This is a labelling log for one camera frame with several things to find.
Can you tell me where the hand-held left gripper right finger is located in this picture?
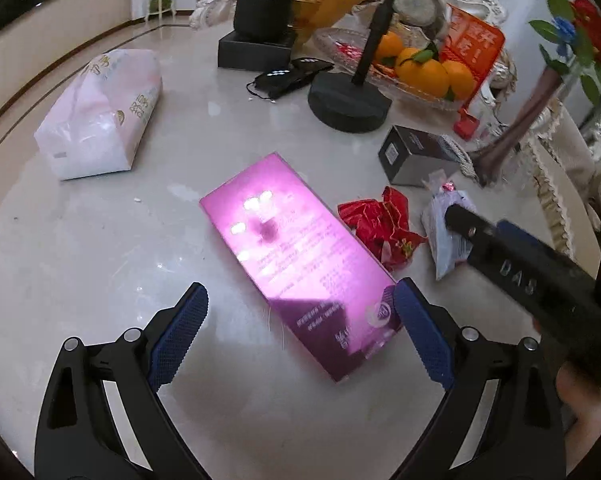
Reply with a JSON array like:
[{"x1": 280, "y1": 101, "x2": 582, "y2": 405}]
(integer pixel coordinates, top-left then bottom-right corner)
[{"x1": 388, "y1": 277, "x2": 566, "y2": 480}]

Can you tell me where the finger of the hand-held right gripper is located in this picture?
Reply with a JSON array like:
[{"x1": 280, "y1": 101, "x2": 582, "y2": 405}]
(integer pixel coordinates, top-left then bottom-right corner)
[
  {"x1": 495, "y1": 219, "x2": 549, "y2": 253},
  {"x1": 443, "y1": 203, "x2": 501, "y2": 250}
]

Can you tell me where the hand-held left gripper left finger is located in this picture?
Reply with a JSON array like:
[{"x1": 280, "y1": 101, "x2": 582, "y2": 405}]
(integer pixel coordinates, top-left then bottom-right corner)
[{"x1": 34, "y1": 281, "x2": 216, "y2": 480}]

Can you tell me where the white plastic packet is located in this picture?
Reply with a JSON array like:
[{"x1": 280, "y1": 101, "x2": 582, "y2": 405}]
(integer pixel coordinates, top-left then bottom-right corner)
[{"x1": 421, "y1": 172, "x2": 479, "y2": 282}]

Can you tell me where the shiny purple box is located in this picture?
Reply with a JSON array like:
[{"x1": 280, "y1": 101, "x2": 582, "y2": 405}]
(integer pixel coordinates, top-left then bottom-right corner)
[{"x1": 199, "y1": 152, "x2": 404, "y2": 383}]

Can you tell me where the person's right hand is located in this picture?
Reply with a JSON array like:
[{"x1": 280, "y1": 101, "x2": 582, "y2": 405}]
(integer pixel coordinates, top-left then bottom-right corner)
[{"x1": 555, "y1": 361, "x2": 601, "y2": 429}]

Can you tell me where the ornate beige side sofa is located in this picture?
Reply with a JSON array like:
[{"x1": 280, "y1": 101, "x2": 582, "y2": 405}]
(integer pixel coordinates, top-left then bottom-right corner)
[{"x1": 495, "y1": 95, "x2": 601, "y2": 267}]

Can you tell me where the crumpled red wrapper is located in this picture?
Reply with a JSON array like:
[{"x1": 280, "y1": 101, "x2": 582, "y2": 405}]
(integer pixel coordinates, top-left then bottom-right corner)
[{"x1": 337, "y1": 186, "x2": 427, "y2": 273}]

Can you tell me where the black silver box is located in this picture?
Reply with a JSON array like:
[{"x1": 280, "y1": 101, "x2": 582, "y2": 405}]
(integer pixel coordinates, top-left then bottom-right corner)
[{"x1": 378, "y1": 125, "x2": 465, "y2": 189}]

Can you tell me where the dark glass vase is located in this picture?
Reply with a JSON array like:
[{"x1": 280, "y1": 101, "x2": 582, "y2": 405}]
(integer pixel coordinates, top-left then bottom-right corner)
[{"x1": 468, "y1": 67, "x2": 555, "y2": 189}]

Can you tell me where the small red packet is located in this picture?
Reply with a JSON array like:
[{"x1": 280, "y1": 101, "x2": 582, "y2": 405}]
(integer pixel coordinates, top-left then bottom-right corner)
[{"x1": 455, "y1": 114, "x2": 481, "y2": 139}]

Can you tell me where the orange fruit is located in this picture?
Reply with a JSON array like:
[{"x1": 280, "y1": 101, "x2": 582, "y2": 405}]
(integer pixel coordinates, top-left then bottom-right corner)
[
  {"x1": 373, "y1": 31, "x2": 405, "y2": 67},
  {"x1": 397, "y1": 57, "x2": 451, "y2": 98},
  {"x1": 441, "y1": 60, "x2": 475, "y2": 101},
  {"x1": 395, "y1": 47, "x2": 431, "y2": 68}
]

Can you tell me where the black phone stand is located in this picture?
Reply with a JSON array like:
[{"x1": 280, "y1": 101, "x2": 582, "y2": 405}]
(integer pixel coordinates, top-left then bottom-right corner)
[{"x1": 308, "y1": 0, "x2": 412, "y2": 134}]

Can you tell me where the large red printed packet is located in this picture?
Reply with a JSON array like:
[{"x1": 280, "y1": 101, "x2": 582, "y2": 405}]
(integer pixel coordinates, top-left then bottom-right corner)
[{"x1": 439, "y1": 4, "x2": 506, "y2": 108}]

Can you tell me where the glass fruit bowl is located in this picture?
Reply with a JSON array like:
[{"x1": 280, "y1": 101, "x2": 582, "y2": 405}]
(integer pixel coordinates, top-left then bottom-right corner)
[{"x1": 312, "y1": 27, "x2": 477, "y2": 112}]

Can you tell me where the artificial red rose bouquet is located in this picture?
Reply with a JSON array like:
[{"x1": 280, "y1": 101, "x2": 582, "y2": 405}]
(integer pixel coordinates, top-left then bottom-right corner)
[{"x1": 528, "y1": 0, "x2": 601, "y2": 111}]

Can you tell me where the white pink tissue pack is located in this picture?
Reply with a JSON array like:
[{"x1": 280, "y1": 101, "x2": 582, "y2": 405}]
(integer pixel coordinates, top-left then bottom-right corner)
[{"x1": 34, "y1": 49, "x2": 162, "y2": 181}]

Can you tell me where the round-print brown cushion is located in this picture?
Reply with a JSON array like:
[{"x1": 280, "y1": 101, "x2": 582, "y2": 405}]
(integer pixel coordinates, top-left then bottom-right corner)
[{"x1": 395, "y1": 0, "x2": 447, "y2": 32}]

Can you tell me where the flat black box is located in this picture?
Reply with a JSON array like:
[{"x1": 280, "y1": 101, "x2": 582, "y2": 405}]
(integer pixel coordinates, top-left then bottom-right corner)
[{"x1": 217, "y1": 30, "x2": 297, "y2": 72}]

